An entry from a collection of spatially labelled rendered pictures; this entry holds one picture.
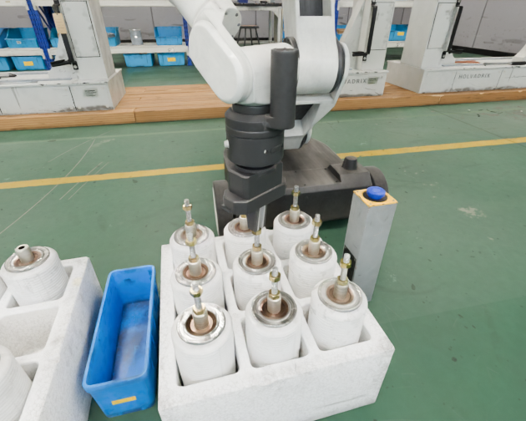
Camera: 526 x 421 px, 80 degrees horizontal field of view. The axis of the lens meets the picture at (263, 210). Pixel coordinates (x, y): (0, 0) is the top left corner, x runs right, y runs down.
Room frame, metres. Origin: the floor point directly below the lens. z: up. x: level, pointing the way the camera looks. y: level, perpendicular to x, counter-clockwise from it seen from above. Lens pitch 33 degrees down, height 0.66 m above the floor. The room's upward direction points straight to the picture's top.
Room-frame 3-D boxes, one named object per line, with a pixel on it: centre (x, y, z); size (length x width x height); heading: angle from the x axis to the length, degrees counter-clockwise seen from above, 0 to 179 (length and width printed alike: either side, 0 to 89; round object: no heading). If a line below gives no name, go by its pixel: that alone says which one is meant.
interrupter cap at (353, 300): (0.38, -0.13, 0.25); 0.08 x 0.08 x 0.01
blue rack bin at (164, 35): (5.12, 1.34, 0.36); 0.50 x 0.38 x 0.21; 12
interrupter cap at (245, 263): (0.46, 0.01, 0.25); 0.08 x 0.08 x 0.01
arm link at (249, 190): (0.46, 0.01, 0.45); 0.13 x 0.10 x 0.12; 135
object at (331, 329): (0.38, -0.13, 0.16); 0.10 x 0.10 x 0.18
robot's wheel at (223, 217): (0.89, 0.13, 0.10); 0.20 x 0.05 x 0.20; 12
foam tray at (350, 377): (0.46, 0.01, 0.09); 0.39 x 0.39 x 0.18; 15
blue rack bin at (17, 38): (4.75, 3.12, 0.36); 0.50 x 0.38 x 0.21; 11
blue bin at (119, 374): (0.44, 0.29, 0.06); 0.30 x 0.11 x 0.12; 14
